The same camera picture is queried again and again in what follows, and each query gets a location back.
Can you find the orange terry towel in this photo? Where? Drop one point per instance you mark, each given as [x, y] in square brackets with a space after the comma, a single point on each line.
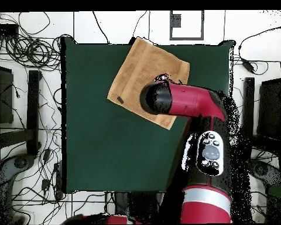
[140, 70]

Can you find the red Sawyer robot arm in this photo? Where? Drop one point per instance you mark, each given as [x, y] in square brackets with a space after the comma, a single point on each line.
[189, 100]

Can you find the small black finger pad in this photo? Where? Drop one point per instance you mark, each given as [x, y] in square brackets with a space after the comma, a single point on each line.
[120, 100]

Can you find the dark green table cloth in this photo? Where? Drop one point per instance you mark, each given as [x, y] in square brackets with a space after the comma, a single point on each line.
[96, 152]

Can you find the narrow black power strip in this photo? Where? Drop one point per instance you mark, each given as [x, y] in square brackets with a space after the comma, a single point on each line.
[59, 180]

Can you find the small black plug adapter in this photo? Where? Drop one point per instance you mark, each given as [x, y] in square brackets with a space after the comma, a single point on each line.
[45, 184]

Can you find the black rectangular box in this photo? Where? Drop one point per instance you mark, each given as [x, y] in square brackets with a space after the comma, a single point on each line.
[4, 30]

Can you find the grey square frame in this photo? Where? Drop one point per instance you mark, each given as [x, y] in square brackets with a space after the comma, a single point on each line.
[175, 21]

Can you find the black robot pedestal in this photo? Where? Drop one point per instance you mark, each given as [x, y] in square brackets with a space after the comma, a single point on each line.
[140, 206]

